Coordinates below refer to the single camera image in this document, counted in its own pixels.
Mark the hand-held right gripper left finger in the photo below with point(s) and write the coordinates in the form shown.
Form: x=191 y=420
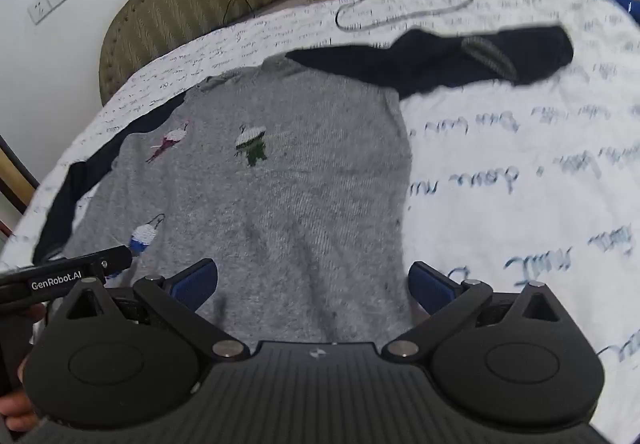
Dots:
x=194 y=283

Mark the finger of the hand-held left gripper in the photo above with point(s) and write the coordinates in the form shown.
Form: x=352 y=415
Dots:
x=65 y=271

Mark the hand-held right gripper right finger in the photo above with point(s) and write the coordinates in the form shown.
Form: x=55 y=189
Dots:
x=429 y=285

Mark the grey sweater with navy sleeves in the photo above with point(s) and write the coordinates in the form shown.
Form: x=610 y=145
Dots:
x=260 y=224

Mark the person's left hand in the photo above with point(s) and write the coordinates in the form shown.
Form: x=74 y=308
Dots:
x=17 y=411

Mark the wooden furniture edge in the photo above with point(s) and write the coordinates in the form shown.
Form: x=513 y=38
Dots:
x=11 y=174

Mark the white script-printed bed sheet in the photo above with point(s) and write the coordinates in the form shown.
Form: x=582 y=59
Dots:
x=500 y=149

